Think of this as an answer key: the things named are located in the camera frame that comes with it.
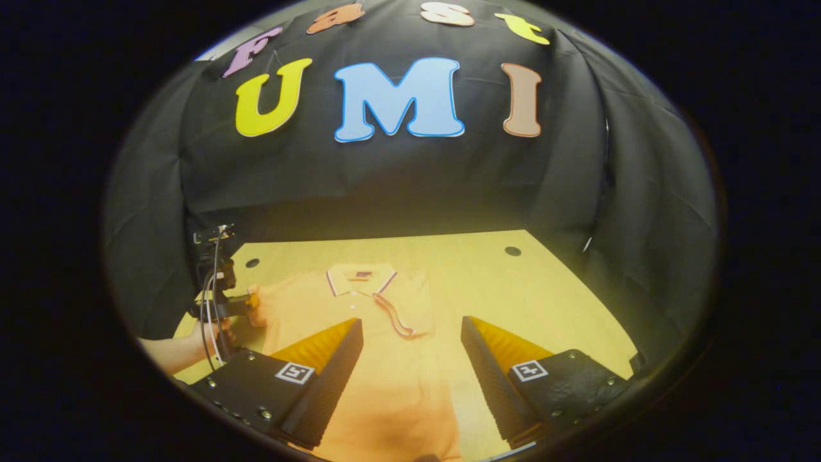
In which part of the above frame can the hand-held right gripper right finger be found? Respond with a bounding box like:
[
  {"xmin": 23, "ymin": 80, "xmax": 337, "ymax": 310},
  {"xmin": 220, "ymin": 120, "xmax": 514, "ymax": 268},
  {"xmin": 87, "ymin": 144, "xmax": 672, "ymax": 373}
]
[{"xmin": 461, "ymin": 316, "xmax": 645, "ymax": 450}]

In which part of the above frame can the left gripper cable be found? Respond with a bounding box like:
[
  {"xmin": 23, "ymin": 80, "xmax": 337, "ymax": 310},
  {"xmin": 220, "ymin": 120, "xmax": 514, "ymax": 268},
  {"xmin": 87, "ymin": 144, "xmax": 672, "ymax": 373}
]
[{"xmin": 200, "ymin": 226, "xmax": 233, "ymax": 373}]

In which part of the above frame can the orange T-shirt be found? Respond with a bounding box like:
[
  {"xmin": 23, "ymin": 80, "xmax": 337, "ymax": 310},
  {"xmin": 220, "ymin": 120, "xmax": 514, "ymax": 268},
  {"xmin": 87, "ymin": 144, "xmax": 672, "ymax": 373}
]
[{"xmin": 247, "ymin": 263, "xmax": 469, "ymax": 462}]

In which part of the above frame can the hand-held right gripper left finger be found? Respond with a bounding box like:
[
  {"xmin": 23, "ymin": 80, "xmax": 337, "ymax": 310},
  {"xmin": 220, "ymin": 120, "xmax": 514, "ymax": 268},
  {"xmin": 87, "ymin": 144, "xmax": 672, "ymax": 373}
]
[{"xmin": 190, "ymin": 318, "xmax": 364, "ymax": 450}]

